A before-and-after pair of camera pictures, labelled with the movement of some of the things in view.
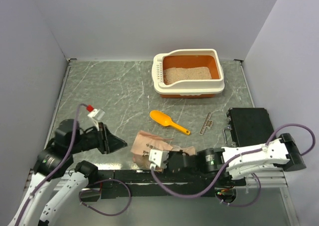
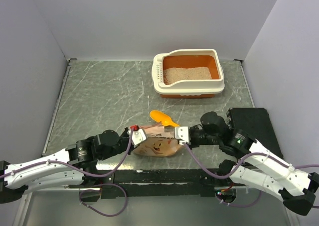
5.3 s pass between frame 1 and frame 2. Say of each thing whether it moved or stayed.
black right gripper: moved
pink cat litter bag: moved
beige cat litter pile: stayed
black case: stayed
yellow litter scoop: stayed
